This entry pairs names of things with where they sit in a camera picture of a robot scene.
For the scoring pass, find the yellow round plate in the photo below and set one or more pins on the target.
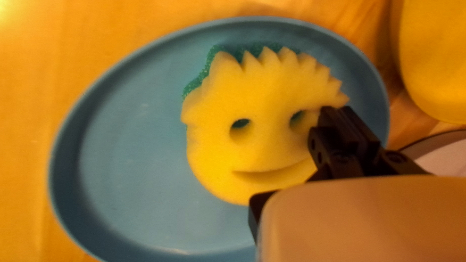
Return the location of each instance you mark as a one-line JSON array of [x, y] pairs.
[[437, 54]]

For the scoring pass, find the teal round plate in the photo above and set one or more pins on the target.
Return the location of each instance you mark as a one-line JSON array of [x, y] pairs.
[[127, 174]]

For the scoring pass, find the yellow smiling face sponge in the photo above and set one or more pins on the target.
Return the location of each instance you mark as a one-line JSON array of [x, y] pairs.
[[255, 102]]

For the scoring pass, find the grey round plate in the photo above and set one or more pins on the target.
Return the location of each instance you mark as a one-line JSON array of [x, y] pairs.
[[444, 156]]

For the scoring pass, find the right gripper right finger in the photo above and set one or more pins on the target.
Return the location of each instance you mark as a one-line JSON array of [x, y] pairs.
[[349, 127]]

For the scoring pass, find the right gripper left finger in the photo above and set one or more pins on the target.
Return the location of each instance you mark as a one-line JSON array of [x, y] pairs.
[[338, 165]]

